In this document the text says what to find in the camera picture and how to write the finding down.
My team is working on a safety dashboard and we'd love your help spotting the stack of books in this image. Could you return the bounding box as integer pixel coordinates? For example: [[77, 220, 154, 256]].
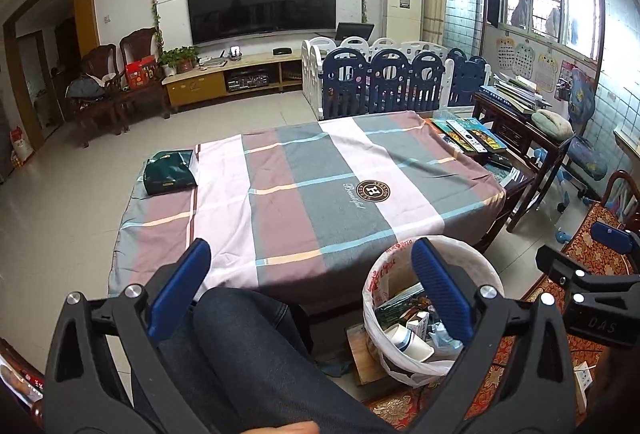
[[477, 74, 548, 115]]

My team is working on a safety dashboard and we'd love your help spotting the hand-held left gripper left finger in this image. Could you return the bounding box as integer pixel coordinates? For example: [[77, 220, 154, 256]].
[[42, 238, 212, 434]]

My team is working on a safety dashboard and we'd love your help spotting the dark wooden armchair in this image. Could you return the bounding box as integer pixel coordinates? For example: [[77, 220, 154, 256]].
[[65, 44, 126, 147], [119, 28, 171, 132]]

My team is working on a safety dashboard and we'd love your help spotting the dark wooden side table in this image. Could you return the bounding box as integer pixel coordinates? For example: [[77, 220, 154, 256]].
[[472, 91, 576, 235]]

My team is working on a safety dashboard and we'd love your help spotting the white navy playpen fence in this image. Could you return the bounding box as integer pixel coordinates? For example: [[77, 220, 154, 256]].
[[300, 36, 493, 121]]

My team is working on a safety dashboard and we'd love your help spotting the white power strip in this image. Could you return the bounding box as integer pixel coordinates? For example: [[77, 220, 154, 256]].
[[570, 361, 595, 396]]

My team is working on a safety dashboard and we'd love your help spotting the person's left hand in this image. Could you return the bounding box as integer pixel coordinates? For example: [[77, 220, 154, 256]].
[[235, 420, 321, 434]]

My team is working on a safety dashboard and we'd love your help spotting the blue child chair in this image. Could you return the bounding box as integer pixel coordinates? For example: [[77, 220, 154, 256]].
[[565, 68, 608, 182]]

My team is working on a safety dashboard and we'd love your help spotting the grey green cushion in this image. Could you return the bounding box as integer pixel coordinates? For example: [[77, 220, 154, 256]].
[[531, 109, 575, 140]]

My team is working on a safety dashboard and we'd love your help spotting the wooden board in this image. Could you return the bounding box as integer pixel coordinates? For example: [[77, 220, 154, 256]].
[[345, 324, 396, 385]]

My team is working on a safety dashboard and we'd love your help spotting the white red printed bin liner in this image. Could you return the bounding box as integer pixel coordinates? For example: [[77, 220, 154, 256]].
[[362, 239, 503, 387]]

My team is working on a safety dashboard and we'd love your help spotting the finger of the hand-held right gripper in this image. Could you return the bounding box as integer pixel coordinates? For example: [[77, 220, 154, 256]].
[[535, 245, 640, 301], [589, 221, 640, 261]]

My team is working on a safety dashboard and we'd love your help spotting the dark green tissue pack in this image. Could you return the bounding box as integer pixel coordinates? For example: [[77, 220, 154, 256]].
[[142, 149, 199, 196]]

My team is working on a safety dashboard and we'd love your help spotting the black monitor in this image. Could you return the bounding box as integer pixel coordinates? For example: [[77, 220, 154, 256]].
[[334, 22, 376, 42]]

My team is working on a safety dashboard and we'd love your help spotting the window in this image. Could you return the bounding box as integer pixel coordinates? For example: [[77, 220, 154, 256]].
[[500, 0, 608, 62]]

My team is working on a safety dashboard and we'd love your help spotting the black audio amplifier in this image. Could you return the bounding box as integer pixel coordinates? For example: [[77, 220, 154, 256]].
[[226, 70, 273, 92]]

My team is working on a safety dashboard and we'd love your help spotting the dark clothes bundle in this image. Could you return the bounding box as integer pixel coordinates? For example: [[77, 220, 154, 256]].
[[67, 75, 106, 100]]

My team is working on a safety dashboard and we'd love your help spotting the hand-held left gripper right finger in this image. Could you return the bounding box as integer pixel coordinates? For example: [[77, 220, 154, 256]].
[[411, 238, 577, 434]]

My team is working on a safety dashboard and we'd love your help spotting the row of wall charts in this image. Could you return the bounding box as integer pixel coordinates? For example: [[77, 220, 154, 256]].
[[495, 36, 558, 92]]

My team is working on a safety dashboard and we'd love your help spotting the white blue paper cup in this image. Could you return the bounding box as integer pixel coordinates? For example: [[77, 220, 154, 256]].
[[385, 324, 435, 363]]

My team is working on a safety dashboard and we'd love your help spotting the potted green plant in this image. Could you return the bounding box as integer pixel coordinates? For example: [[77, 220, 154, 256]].
[[157, 46, 200, 77]]

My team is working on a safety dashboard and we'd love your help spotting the red gift box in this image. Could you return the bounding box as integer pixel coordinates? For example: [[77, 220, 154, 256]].
[[125, 55, 158, 89]]

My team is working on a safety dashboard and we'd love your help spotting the row of picture books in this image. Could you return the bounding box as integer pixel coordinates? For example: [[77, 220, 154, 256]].
[[430, 116, 508, 155]]

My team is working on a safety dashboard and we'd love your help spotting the plaid tablecloth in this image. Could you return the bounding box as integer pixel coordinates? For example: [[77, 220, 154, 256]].
[[107, 110, 507, 302]]

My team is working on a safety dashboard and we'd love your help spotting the white blue medicine box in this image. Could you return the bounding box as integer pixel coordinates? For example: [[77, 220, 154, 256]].
[[406, 311, 432, 337]]

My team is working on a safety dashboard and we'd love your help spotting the wooden television cabinet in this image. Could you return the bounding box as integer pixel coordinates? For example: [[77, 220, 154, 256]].
[[162, 51, 306, 112]]

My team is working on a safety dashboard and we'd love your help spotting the white trash bin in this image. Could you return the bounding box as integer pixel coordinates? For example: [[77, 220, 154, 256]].
[[362, 236, 505, 387]]

